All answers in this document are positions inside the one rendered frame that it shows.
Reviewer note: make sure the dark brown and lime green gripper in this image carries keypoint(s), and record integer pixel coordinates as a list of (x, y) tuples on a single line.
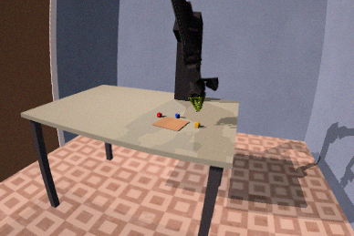
[(196, 95)]

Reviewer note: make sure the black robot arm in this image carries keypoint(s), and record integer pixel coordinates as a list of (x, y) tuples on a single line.
[(188, 46)]

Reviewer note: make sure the orange mat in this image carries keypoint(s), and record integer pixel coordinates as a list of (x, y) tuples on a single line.
[(171, 123)]

